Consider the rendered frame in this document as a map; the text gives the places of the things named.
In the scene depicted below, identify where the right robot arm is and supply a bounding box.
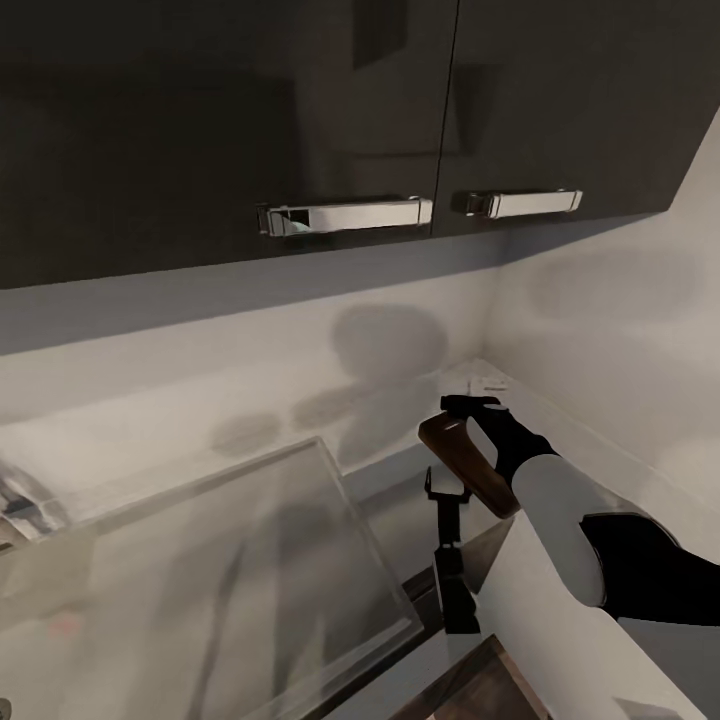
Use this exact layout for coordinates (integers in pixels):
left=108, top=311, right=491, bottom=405
left=440, top=376, right=720, bottom=720

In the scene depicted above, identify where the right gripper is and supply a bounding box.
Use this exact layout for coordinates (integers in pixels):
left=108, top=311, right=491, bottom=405
left=440, top=395, right=499, bottom=420

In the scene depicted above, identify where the cutting board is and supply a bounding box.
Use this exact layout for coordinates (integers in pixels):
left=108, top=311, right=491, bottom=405
left=419, top=411, right=521, bottom=515

